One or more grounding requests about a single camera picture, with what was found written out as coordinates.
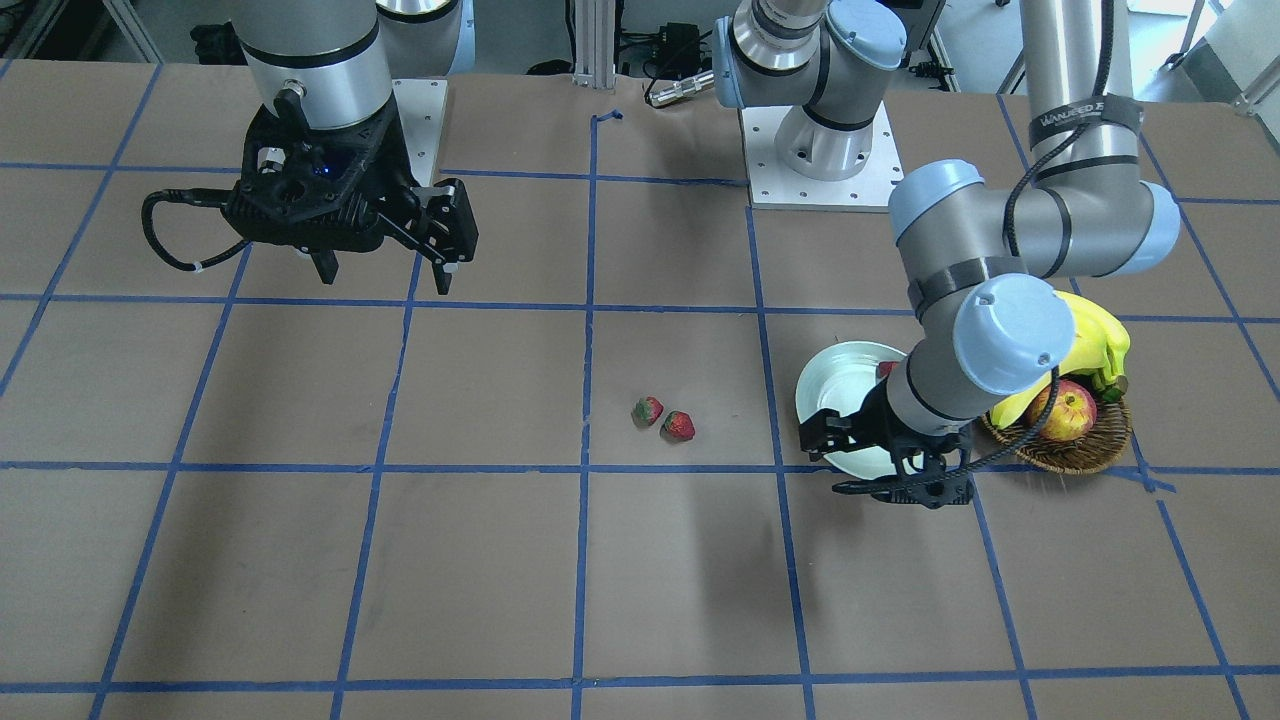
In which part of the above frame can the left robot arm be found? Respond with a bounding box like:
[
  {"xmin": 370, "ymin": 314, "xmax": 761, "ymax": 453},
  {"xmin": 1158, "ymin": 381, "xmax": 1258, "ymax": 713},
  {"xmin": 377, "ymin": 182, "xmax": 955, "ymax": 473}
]
[{"xmin": 713, "ymin": 1, "xmax": 1180, "ymax": 457}]

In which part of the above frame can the yellow banana bunch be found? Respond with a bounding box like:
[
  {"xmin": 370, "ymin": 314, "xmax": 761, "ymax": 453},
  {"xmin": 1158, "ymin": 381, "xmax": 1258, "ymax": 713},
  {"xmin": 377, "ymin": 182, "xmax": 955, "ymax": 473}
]
[{"xmin": 987, "ymin": 290, "xmax": 1132, "ymax": 429}]

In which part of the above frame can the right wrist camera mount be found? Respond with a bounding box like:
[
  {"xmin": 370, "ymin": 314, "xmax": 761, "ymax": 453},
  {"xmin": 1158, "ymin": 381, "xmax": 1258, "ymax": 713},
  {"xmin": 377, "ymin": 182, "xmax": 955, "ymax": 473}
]
[{"xmin": 221, "ymin": 88, "xmax": 422, "ymax": 252}]

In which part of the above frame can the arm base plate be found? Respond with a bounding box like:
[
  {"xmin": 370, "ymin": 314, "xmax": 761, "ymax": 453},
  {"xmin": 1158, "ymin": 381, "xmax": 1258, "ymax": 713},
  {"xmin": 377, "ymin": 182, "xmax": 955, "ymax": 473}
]
[
  {"xmin": 739, "ymin": 104, "xmax": 904, "ymax": 213},
  {"xmin": 393, "ymin": 78, "xmax": 448, "ymax": 187}
]

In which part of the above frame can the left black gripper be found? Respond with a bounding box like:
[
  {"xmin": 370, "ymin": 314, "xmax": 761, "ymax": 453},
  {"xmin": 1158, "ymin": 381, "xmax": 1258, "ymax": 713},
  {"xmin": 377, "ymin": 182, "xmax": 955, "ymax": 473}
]
[{"xmin": 797, "ymin": 386, "xmax": 902, "ymax": 461}]

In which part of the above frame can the aluminium frame post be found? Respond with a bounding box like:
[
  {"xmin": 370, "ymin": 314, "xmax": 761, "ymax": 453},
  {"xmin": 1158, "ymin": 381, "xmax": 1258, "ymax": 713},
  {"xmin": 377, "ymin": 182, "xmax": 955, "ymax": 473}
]
[{"xmin": 570, "ymin": 0, "xmax": 617, "ymax": 94}]

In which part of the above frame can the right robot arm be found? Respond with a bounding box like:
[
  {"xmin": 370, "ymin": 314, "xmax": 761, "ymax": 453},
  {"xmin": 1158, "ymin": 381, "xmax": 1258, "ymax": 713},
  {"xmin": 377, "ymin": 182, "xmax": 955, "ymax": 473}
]
[{"xmin": 221, "ymin": 1, "xmax": 477, "ymax": 295}]

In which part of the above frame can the red apple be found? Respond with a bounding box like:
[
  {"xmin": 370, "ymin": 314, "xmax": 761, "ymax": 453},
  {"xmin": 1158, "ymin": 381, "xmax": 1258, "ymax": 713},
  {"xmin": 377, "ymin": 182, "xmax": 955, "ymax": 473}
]
[{"xmin": 1038, "ymin": 378, "xmax": 1097, "ymax": 443}]

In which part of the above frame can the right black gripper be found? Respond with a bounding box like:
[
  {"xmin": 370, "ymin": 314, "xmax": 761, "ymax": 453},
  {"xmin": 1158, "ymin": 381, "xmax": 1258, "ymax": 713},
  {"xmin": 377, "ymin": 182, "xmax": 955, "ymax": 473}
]
[{"xmin": 310, "ymin": 178, "xmax": 479, "ymax": 296}]

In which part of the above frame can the greenish red strawberry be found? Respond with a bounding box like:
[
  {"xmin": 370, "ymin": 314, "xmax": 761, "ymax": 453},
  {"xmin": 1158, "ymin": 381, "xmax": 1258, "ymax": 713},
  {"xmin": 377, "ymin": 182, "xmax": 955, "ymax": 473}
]
[{"xmin": 631, "ymin": 396, "xmax": 666, "ymax": 427}]

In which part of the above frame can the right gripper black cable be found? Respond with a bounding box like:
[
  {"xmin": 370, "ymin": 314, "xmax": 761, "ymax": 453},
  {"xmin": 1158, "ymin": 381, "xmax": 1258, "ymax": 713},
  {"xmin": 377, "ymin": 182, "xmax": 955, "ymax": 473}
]
[{"xmin": 140, "ymin": 188, "xmax": 251, "ymax": 274}]

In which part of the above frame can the wicker basket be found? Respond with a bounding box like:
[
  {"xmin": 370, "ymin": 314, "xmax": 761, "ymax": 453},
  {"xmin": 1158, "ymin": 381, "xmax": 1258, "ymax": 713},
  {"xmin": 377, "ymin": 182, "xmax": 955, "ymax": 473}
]
[{"xmin": 1012, "ymin": 398, "xmax": 1133, "ymax": 475}]

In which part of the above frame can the light green plate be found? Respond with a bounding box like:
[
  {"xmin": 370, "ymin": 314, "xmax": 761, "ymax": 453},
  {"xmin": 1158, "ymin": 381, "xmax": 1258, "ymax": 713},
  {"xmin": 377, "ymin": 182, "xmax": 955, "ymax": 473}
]
[{"xmin": 795, "ymin": 341, "xmax": 906, "ymax": 480}]

